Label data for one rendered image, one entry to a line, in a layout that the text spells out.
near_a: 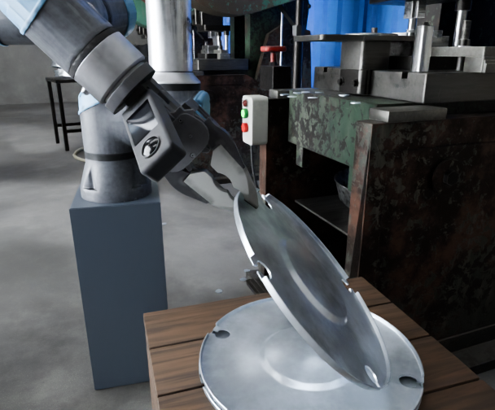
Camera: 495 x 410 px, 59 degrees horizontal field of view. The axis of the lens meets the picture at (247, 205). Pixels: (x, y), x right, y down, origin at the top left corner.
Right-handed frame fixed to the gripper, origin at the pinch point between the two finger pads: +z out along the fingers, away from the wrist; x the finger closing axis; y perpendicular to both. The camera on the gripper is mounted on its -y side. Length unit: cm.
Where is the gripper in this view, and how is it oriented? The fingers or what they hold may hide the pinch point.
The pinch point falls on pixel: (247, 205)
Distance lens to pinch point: 53.9
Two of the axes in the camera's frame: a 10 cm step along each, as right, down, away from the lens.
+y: 0.0, -3.3, 9.4
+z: 7.1, 6.7, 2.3
